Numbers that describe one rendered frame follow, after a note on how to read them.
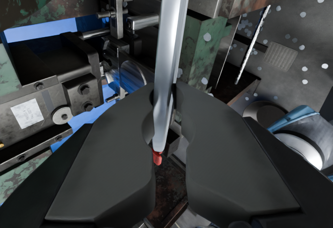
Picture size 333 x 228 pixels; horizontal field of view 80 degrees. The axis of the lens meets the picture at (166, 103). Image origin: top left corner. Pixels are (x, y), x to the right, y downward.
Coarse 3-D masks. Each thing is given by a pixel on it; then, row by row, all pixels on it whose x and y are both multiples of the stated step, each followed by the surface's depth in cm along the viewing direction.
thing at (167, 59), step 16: (176, 0) 8; (160, 16) 8; (176, 16) 8; (160, 32) 8; (176, 32) 8; (160, 48) 8; (176, 48) 9; (160, 64) 9; (176, 64) 16; (160, 80) 9; (160, 96) 10; (160, 112) 11; (160, 128) 12; (160, 144) 14
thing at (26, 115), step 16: (64, 48) 58; (48, 64) 51; (64, 64) 51; (80, 64) 52; (64, 80) 50; (80, 80) 51; (96, 80) 54; (32, 96) 46; (48, 96) 49; (64, 96) 52; (80, 96) 52; (96, 96) 57; (0, 112) 43; (16, 112) 45; (32, 112) 48; (48, 112) 51; (64, 112) 54; (80, 112) 55; (0, 128) 45; (16, 128) 47; (32, 128) 51; (0, 144) 46
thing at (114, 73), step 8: (112, 40) 65; (120, 40) 66; (112, 48) 63; (120, 48) 62; (128, 48) 65; (104, 56) 69; (112, 56) 65; (104, 64) 72; (112, 64) 68; (112, 72) 70; (112, 80) 73
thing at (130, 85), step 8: (120, 56) 62; (128, 56) 59; (120, 64) 64; (128, 64) 60; (136, 64) 58; (144, 64) 57; (152, 64) 61; (120, 72) 65; (128, 72) 62; (136, 72) 59; (144, 72) 57; (152, 72) 54; (120, 80) 68; (128, 80) 64; (136, 80) 61; (144, 80) 58; (152, 80) 56; (128, 88) 66; (136, 88) 63
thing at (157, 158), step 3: (150, 147) 81; (153, 150) 80; (153, 153) 79; (156, 153) 79; (159, 153) 82; (153, 156) 80; (156, 156) 78; (159, 156) 78; (153, 159) 81; (156, 159) 80; (159, 159) 78; (156, 162) 81; (159, 162) 79
